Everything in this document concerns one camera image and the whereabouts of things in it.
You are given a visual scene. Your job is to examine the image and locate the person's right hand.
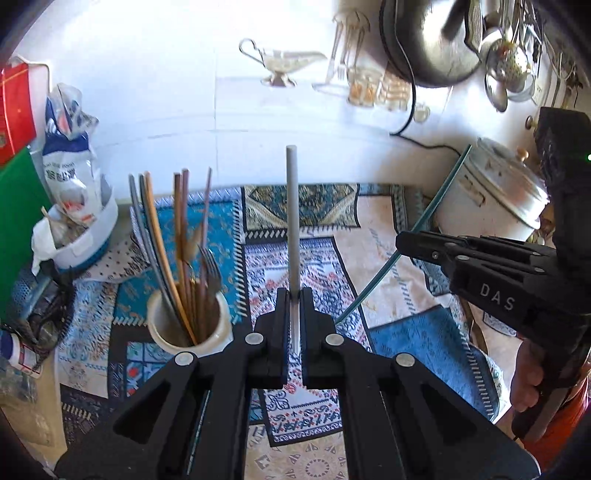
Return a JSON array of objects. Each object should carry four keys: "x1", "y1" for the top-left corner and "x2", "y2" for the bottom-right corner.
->
[{"x1": 509, "y1": 340, "x2": 550, "y2": 415}]

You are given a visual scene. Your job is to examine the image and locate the black wok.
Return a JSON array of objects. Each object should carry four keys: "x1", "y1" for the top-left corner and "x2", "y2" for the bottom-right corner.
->
[{"x1": 379, "y1": 0, "x2": 483, "y2": 89}]

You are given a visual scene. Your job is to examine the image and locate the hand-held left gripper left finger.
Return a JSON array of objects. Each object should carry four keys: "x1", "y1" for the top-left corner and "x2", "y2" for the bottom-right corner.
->
[{"x1": 54, "y1": 286, "x2": 293, "y2": 480}]

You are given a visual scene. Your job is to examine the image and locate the metal gravy boat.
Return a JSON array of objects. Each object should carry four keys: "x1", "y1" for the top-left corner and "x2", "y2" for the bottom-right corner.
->
[{"x1": 239, "y1": 38, "x2": 328, "y2": 88}]

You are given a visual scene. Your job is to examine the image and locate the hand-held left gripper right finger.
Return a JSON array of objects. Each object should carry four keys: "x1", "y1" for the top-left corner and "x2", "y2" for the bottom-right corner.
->
[{"x1": 299, "y1": 286, "x2": 540, "y2": 480}]

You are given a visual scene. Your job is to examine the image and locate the white rice cooker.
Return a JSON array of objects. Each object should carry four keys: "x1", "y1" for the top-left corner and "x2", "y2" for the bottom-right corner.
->
[{"x1": 436, "y1": 137, "x2": 551, "y2": 241}]

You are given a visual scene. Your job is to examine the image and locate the dark mesh bag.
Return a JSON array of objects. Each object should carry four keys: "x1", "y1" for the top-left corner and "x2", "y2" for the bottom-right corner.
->
[{"x1": 13, "y1": 267, "x2": 77, "y2": 354}]

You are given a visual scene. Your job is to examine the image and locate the white dotted cloth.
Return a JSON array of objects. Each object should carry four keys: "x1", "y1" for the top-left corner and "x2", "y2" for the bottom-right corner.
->
[{"x1": 82, "y1": 226, "x2": 154, "y2": 283}]

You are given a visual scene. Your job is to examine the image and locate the light grey chopstick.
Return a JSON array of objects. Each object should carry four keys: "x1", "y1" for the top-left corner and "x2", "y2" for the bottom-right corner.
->
[{"x1": 285, "y1": 145, "x2": 302, "y2": 357}]

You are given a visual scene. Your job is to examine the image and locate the red box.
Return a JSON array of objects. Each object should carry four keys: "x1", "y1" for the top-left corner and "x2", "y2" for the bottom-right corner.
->
[{"x1": 0, "y1": 62, "x2": 38, "y2": 166}]

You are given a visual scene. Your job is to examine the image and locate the glass jars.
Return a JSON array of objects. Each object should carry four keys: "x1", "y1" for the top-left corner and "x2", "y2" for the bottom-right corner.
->
[{"x1": 347, "y1": 68, "x2": 413, "y2": 112}]

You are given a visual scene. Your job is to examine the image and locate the small bottle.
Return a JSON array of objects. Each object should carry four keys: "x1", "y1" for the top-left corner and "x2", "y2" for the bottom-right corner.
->
[{"x1": 0, "y1": 329, "x2": 38, "y2": 376}]

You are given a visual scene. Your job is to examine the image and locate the patterned patchwork tablecloth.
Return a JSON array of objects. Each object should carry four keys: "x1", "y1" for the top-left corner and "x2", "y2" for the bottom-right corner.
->
[{"x1": 55, "y1": 184, "x2": 504, "y2": 480}]

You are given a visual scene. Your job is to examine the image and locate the white and blue plastic bag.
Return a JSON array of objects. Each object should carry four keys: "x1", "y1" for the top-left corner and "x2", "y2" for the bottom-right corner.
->
[{"x1": 43, "y1": 83, "x2": 115, "y2": 223}]

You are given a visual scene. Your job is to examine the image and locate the black power cable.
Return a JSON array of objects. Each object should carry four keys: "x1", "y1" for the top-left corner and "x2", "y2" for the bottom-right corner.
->
[{"x1": 389, "y1": 78, "x2": 472, "y2": 154}]

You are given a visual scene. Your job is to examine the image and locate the silver fork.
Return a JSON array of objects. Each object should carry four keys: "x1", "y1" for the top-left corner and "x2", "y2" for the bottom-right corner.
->
[{"x1": 198, "y1": 246, "x2": 221, "y2": 301}]

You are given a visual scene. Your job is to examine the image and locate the white bowl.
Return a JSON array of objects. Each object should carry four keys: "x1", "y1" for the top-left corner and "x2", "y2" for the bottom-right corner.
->
[{"x1": 31, "y1": 185, "x2": 119, "y2": 272}]

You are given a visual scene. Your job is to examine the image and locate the green cutting board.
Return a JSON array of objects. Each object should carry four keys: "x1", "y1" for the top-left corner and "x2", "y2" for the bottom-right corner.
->
[{"x1": 0, "y1": 148, "x2": 55, "y2": 319}]

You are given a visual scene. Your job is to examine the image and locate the brown chopstick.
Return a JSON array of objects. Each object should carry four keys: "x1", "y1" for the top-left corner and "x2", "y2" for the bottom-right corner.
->
[
  {"x1": 181, "y1": 168, "x2": 197, "y2": 305},
  {"x1": 198, "y1": 167, "x2": 213, "y2": 296},
  {"x1": 173, "y1": 172, "x2": 189, "y2": 305}
]

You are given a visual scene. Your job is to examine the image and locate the metal colander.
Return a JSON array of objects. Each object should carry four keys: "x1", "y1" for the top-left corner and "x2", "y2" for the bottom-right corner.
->
[{"x1": 484, "y1": 38, "x2": 537, "y2": 103}]

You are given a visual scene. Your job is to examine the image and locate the clear cutlery rack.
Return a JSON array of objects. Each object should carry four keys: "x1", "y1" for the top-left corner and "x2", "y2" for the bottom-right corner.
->
[{"x1": 313, "y1": 11, "x2": 371, "y2": 94}]

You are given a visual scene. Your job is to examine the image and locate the yellow chopstick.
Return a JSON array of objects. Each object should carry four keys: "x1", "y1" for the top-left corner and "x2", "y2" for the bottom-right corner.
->
[{"x1": 145, "y1": 171, "x2": 198, "y2": 346}]

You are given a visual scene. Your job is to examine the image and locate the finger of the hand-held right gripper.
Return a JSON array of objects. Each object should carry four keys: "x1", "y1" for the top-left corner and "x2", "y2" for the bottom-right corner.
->
[
  {"x1": 395, "y1": 230, "x2": 558, "y2": 267},
  {"x1": 442, "y1": 255, "x2": 560, "y2": 280}
]

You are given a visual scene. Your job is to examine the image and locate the white ceramic utensil holder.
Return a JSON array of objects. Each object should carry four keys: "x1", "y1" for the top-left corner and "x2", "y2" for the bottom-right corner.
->
[{"x1": 146, "y1": 287, "x2": 234, "y2": 357}]

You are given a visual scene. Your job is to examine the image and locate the teal chopstick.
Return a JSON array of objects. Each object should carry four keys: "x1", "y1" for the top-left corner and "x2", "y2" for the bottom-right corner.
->
[{"x1": 336, "y1": 144, "x2": 472, "y2": 325}]

